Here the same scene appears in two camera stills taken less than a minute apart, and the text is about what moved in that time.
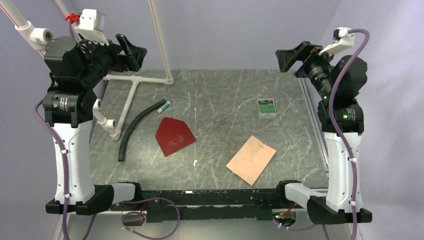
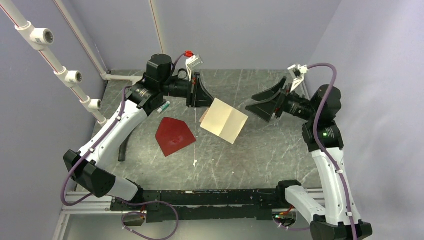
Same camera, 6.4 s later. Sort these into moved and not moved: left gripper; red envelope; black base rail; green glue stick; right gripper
Moved: right gripper; left gripper
Not moved: green glue stick; red envelope; black base rail
